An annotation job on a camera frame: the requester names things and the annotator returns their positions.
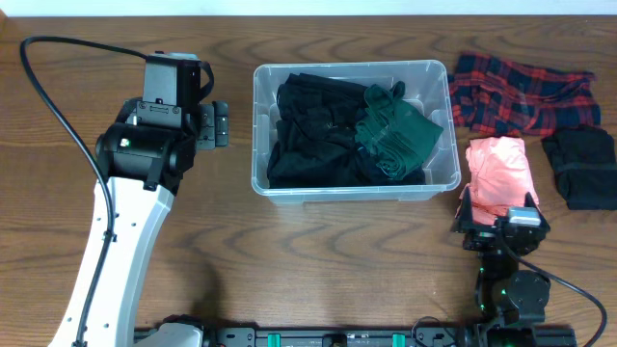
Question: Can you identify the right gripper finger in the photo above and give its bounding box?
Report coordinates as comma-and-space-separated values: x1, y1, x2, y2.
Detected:
455, 187, 473, 227
523, 192, 542, 217

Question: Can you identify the pink garment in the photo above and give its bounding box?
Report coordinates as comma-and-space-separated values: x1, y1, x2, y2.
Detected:
466, 137, 539, 226

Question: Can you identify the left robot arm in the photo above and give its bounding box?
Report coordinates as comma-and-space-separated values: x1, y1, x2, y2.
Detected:
51, 52, 229, 346

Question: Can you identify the large black garment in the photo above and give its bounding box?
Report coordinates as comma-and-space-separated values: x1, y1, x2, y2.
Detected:
266, 73, 367, 189

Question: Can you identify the clear plastic storage bin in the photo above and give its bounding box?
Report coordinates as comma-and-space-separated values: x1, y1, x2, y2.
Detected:
251, 60, 461, 205

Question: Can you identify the red plaid shirt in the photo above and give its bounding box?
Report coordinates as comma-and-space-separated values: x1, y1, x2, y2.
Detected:
448, 52, 602, 137

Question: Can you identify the dark navy garment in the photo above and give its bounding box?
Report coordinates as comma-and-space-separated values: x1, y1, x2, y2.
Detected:
356, 159, 425, 186

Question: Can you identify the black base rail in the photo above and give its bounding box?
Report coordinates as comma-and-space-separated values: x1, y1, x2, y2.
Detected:
134, 327, 577, 347

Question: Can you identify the green garment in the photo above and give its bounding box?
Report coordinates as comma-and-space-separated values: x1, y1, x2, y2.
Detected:
355, 81, 443, 184

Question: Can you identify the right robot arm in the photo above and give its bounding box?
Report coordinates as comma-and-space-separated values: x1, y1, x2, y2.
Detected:
451, 189, 550, 346

